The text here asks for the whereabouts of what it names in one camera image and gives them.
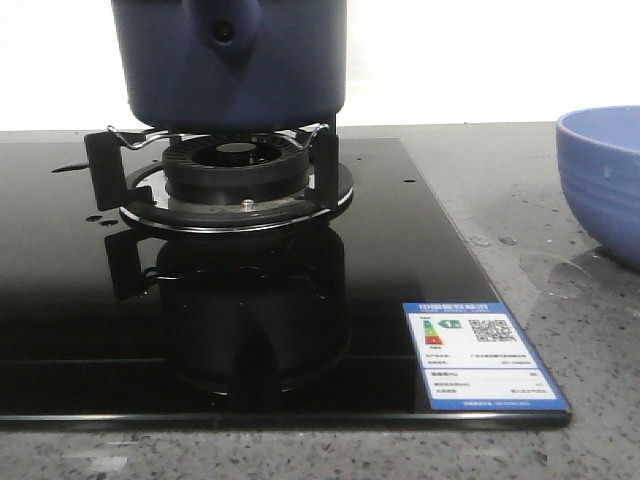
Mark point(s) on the black metal pot support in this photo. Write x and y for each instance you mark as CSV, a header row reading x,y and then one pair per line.
x,y
127,175

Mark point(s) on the light blue ribbed bowl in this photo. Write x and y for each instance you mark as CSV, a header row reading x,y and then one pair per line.
x,y
598,163

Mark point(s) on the black glass gas stove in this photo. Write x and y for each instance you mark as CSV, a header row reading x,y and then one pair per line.
x,y
105,325

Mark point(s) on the blue energy rating label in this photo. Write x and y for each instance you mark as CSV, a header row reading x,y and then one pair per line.
x,y
475,357

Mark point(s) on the dark blue cooking pot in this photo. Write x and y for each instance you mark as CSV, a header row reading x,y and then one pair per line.
x,y
232,66

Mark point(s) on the black round gas burner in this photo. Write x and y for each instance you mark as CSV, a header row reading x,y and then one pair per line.
x,y
211,170

